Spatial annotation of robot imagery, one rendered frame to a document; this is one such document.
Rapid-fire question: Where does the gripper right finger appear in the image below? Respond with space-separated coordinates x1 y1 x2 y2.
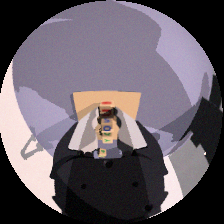
114 106 168 176

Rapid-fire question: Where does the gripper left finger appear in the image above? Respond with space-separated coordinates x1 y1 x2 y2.
49 107 100 180

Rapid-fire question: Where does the tan square mat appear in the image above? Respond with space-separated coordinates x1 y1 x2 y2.
73 91 141 140

